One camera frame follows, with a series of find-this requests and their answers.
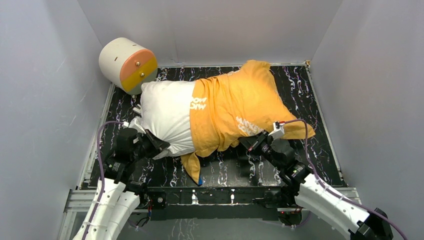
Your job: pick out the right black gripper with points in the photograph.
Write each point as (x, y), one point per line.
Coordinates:
(251, 142)

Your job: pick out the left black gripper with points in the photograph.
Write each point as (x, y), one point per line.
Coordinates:
(154, 142)

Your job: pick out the white pillow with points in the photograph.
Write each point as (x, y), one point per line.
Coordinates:
(165, 113)

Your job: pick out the blue and yellow pillowcase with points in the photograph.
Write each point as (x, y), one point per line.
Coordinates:
(237, 104)

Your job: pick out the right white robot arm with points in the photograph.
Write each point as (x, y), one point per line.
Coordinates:
(303, 189)

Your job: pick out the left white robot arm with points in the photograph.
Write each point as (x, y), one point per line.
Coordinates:
(117, 196)

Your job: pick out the small white clip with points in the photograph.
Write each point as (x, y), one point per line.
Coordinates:
(138, 109)

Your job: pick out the white cylinder drawer unit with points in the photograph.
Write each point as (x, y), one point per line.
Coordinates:
(128, 65)

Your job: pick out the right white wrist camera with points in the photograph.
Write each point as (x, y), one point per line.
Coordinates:
(278, 130)

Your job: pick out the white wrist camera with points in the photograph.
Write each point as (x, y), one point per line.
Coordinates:
(135, 123)
(278, 130)

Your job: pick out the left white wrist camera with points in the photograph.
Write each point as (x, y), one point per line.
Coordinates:
(135, 123)

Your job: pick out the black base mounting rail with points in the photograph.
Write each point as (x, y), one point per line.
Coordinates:
(263, 202)

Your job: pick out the aluminium frame rail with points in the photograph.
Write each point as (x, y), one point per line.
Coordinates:
(81, 200)

